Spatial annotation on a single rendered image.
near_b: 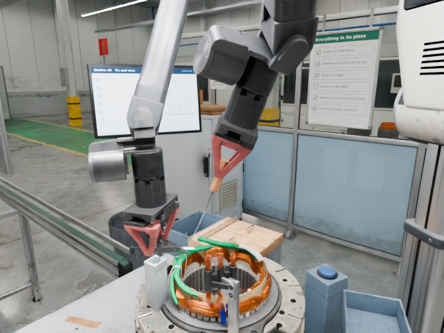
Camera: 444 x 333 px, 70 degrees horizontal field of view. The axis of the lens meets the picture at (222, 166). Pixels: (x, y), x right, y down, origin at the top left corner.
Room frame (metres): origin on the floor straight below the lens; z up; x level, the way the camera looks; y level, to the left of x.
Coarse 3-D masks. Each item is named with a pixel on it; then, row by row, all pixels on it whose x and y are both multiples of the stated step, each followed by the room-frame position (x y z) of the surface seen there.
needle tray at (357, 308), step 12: (348, 300) 0.58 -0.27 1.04; (360, 300) 0.57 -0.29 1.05; (372, 300) 0.56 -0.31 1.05; (384, 300) 0.56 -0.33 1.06; (396, 300) 0.55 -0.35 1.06; (348, 312) 0.56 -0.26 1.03; (360, 312) 0.56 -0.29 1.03; (372, 312) 0.56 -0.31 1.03; (384, 312) 0.55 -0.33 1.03; (396, 312) 0.55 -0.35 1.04; (348, 324) 0.53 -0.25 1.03; (360, 324) 0.53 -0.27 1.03; (372, 324) 0.53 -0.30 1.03; (384, 324) 0.53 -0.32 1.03; (396, 324) 0.53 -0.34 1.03; (408, 324) 0.48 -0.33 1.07
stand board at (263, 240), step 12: (228, 228) 0.87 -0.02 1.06; (240, 228) 0.87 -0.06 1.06; (264, 228) 0.87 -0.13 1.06; (192, 240) 0.80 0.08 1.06; (228, 240) 0.79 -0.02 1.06; (240, 240) 0.79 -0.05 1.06; (252, 240) 0.79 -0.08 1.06; (264, 240) 0.79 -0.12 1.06; (276, 240) 0.80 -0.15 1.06; (264, 252) 0.75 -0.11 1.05
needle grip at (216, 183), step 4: (224, 160) 0.53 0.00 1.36; (220, 164) 0.53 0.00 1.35; (224, 164) 0.52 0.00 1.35; (228, 164) 0.52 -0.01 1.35; (220, 168) 0.52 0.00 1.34; (216, 180) 0.53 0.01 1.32; (220, 180) 0.53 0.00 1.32; (212, 184) 0.53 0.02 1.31; (216, 184) 0.53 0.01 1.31; (220, 184) 0.53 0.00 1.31; (212, 188) 0.53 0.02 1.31; (216, 188) 0.53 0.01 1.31
